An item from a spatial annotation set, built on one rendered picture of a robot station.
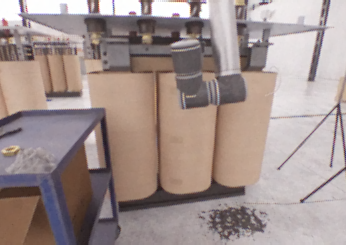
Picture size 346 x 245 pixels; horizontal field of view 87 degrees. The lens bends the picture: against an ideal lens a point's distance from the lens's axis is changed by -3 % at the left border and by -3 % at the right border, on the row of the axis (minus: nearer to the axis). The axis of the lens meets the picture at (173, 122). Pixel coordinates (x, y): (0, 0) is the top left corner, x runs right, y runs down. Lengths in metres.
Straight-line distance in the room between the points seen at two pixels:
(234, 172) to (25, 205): 1.30
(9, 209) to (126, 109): 0.75
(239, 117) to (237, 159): 0.33
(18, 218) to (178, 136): 0.93
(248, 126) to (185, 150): 0.48
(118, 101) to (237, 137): 0.85
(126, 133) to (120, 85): 0.30
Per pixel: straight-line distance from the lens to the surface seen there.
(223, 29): 0.80
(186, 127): 1.25
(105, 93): 1.16
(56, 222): 0.61
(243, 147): 1.48
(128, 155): 1.28
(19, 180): 0.57
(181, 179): 1.42
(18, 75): 3.18
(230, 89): 0.77
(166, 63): 1.28
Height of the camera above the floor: 1.15
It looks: 18 degrees down
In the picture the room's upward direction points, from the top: straight up
